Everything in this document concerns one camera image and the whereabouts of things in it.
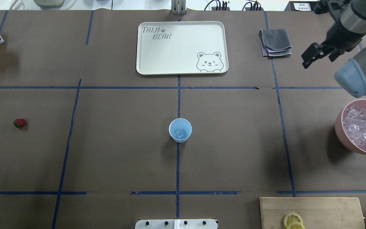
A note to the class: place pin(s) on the lemon slices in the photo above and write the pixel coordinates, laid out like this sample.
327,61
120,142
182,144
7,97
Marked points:
293,221

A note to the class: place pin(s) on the pink bowl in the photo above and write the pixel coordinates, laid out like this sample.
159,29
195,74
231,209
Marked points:
341,134

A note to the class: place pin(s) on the wooden cutting board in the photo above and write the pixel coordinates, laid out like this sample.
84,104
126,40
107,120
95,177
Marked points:
316,212

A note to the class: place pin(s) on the light blue plastic cup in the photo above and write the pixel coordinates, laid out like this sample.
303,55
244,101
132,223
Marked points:
180,123

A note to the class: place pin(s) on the aluminium frame post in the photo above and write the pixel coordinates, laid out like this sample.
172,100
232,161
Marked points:
178,7

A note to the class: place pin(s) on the ice cube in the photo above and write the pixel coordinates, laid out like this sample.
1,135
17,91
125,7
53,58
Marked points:
179,134

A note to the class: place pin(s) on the red strawberry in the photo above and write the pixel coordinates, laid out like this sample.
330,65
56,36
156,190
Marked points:
19,123

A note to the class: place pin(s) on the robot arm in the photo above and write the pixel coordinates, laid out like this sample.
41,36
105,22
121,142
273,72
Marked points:
347,32

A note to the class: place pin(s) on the clear ice cubes pile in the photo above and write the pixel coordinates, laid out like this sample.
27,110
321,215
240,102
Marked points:
354,124

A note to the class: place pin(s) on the grey folded cloth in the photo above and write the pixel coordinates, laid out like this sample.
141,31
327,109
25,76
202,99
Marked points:
275,43

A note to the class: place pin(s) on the cream bear tray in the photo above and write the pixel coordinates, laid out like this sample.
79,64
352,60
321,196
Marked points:
181,47

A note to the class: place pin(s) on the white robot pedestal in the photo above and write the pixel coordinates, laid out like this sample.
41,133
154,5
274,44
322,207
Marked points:
177,224

